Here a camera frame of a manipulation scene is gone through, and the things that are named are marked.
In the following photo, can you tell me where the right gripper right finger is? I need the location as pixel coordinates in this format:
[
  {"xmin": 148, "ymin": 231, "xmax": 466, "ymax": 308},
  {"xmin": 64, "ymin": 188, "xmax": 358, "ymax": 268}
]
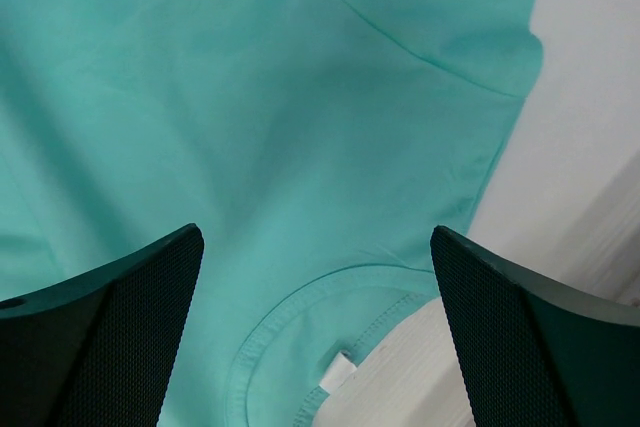
[{"xmin": 430, "ymin": 226, "xmax": 639, "ymax": 426}]

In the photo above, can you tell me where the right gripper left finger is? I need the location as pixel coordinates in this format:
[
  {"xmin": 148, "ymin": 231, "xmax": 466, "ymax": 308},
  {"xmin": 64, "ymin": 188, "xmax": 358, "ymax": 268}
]
[{"xmin": 1, "ymin": 224, "xmax": 204, "ymax": 426}]

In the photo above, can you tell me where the teal t shirt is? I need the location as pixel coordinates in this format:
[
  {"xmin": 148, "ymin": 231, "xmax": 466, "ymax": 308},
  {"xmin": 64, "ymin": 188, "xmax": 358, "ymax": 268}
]
[{"xmin": 1, "ymin": 0, "xmax": 543, "ymax": 426}]

